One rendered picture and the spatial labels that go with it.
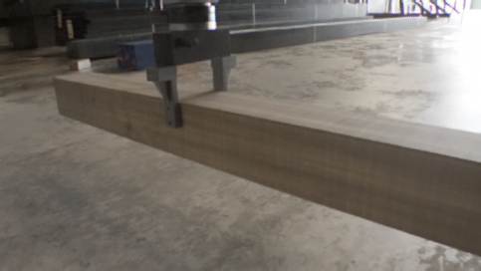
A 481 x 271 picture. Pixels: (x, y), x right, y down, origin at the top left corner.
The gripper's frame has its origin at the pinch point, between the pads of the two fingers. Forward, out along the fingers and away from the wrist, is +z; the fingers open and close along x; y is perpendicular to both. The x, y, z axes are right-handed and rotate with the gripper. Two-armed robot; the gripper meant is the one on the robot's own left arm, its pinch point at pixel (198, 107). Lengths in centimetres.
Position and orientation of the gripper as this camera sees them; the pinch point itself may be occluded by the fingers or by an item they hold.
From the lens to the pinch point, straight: 64.4
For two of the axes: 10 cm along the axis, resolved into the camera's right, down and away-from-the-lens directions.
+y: 7.6, 1.9, -6.3
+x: 6.5, -2.7, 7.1
